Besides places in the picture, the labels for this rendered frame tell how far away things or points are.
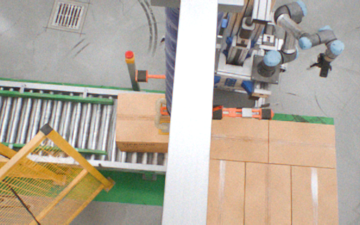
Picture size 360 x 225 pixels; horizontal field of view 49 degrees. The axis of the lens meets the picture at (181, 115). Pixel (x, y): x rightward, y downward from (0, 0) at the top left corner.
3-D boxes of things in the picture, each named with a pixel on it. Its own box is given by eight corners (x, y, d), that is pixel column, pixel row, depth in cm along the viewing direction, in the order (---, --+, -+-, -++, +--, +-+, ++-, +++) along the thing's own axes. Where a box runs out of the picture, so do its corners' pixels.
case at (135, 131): (120, 152, 347) (114, 141, 308) (123, 108, 358) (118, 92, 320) (189, 153, 348) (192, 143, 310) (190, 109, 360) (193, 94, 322)
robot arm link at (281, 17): (265, 7, 271) (304, 39, 234) (280, 2, 273) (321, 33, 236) (266, 22, 279) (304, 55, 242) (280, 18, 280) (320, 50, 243)
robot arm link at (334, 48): (341, 36, 237) (347, 49, 235) (334, 44, 248) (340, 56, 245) (329, 40, 236) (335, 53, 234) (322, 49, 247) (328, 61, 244)
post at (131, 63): (134, 100, 419) (125, 59, 323) (135, 94, 421) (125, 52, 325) (141, 100, 419) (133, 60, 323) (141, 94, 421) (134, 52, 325)
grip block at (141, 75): (135, 82, 294) (135, 80, 289) (136, 71, 296) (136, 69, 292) (147, 83, 294) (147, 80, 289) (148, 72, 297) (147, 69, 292)
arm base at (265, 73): (257, 58, 323) (260, 53, 314) (276, 61, 323) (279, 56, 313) (255, 75, 319) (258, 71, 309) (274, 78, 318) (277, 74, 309)
